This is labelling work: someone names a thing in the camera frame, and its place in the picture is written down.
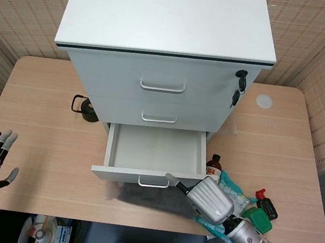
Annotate white three-drawer cabinet body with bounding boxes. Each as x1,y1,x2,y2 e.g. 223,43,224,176
45,0,285,147

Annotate round grey cable grommet cover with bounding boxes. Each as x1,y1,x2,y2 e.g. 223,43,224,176
255,93,275,110

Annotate green plastic container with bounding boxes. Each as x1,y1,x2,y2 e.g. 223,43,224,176
239,205,276,235

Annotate white drawer with key lock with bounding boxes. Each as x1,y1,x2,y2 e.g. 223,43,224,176
64,45,260,116

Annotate white bucket with clutter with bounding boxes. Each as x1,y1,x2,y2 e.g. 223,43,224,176
18,213,59,243

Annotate tall white drawer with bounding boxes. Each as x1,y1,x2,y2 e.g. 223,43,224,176
89,118,225,196

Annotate black keys in lock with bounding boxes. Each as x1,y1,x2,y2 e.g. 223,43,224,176
230,68,250,110

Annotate brown bottle with printed label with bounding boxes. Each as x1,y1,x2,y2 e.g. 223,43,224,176
204,152,224,178

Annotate teal and white plastic package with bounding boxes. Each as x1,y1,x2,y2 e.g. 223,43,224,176
191,167,260,243

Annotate white drawer with metal handle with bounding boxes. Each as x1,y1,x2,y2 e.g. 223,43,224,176
87,91,233,138

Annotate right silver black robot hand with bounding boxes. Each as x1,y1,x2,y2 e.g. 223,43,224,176
160,171,238,227

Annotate blue and white box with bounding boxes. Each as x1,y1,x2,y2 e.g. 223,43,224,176
54,224,74,243

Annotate frosted bag with dark cloth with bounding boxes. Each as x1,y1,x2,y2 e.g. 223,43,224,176
103,178,211,224

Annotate black bottle with red cap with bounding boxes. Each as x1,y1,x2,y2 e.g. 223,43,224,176
251,188,281,221

